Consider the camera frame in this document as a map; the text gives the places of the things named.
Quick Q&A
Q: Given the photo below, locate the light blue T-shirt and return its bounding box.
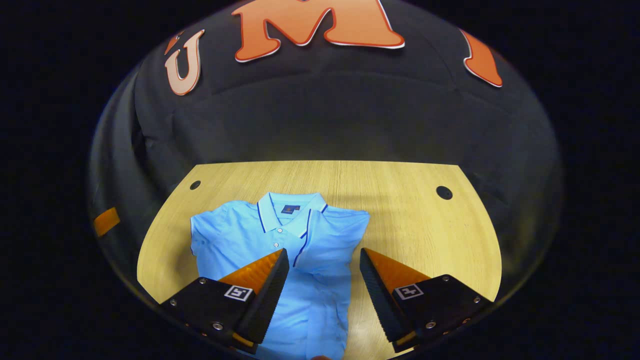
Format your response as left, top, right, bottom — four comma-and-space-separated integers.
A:
190, 191, 371, 360

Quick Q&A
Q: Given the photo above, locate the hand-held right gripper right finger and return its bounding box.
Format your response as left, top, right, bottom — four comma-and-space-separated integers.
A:
359, 247, 496, 353

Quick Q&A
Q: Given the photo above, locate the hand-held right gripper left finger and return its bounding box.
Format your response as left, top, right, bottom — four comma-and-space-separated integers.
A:
159, 247, 291, 356

